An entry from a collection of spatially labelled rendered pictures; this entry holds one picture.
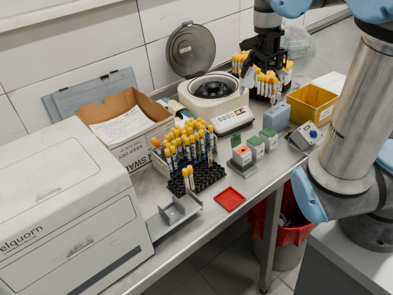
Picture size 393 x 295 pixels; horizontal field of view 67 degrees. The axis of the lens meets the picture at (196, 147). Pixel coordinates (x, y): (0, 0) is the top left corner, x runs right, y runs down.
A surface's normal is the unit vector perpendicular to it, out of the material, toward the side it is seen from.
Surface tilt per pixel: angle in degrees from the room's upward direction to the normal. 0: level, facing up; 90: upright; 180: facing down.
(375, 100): 97
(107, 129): 1
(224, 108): 90
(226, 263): 0
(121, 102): 88
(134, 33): 90
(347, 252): 1
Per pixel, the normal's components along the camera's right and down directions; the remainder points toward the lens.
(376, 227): -0.51, 0.33
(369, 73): -0.80, 0.48
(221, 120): 0.13, -0.47
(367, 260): -0.10, -0.76
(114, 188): 0.62, 0.45
